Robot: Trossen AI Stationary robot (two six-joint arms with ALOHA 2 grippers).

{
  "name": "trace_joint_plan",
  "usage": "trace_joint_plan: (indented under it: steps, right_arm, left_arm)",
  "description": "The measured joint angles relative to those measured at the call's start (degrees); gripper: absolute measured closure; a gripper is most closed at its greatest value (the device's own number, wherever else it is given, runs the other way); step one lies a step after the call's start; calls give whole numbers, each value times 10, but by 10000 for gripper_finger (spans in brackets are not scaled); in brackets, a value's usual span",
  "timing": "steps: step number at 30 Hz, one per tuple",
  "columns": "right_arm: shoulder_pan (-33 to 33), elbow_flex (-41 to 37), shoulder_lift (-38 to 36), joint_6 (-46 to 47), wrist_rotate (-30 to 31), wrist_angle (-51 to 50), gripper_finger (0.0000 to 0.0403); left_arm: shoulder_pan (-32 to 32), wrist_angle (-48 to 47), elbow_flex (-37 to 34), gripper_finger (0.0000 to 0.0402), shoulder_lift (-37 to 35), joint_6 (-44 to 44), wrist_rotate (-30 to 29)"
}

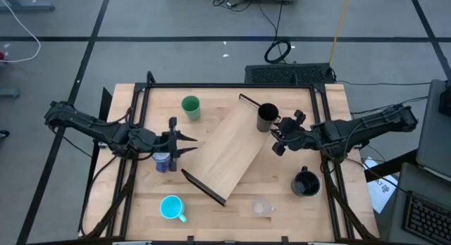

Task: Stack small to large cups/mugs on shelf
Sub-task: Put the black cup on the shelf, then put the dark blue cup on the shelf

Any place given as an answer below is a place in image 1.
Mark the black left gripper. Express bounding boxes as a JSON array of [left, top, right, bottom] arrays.
[[140, 117, 199, 173]]

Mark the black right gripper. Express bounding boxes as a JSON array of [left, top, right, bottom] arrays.
[[270, 109, 318, 157]]

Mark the tall black tumbler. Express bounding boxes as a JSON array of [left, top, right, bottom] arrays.
[[256, 103, 280, 133]]

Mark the purple insulated mug with lid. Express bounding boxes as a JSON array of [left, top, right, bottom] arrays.
[[152, 151, 172, 174]]

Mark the green plastic cup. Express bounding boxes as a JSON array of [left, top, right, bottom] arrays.
[[181, 95, 202, 122]]

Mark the dark blue speckled enamel mug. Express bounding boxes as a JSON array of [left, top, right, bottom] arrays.
[[290, 165, 321, 198]]

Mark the cyan plastic mug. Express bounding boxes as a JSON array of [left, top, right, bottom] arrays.
[[159, 194, 187, 223]]

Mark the wooden shelf with black legs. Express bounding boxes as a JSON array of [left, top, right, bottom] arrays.
[[180, 93, 283, 207]]

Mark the black computer case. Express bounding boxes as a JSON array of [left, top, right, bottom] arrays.
[[245, 63, 336, 86]]

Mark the white paper sheet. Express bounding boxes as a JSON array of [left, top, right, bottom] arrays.
[[362, 156, 399, 214]]

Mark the dark grey desk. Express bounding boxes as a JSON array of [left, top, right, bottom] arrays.
[[387, 162, 451, 245]]

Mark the light grey cabinet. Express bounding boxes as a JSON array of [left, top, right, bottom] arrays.
[[415, 78, 451, 182]]

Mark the black device on cabinet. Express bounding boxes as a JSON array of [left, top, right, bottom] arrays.
[[438, 91, 451, 116]]

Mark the black keyboard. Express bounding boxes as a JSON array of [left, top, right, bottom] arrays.
[[402, 191, 451, 245]]

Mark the grey metal table foot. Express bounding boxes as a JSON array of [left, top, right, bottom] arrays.
[[0, 0, 56, 13], [0, 88, 21, 99]]

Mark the black aluminium table frame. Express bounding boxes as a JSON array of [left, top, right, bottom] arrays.
[[78, 70, 380, 243]]

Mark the coiled black cable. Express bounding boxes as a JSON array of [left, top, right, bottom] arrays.
[[264, 39, 292, 65]]

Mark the black floor cable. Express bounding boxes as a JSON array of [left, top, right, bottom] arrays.
[[350, 95, 429, 115], [276, 0, 285, 42], [336, 79, 431, 87]]

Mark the yellow cable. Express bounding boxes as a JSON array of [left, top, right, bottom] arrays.
[[328, 0, 352, 65]]

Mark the white cable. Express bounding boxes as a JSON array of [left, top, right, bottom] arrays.
[[0, 0, 42, 64]]

